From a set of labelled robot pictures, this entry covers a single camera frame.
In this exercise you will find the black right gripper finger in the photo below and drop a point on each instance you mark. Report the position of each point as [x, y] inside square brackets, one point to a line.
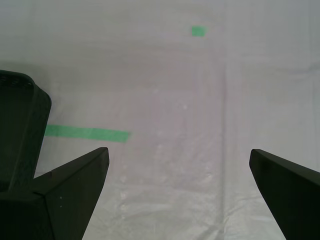
[62, 200]
[292, 200]

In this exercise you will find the black plastic lattice basket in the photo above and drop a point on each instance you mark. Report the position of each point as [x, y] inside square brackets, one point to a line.
[20, 112]

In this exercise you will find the long green tape strip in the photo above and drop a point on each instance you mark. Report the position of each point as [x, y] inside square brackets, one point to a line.
[87, 133]

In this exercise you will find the white table cover sheet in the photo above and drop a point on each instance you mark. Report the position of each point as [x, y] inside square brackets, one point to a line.
[175, 100]

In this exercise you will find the small green tape square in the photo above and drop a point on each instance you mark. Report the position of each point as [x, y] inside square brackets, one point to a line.
[199, 31]

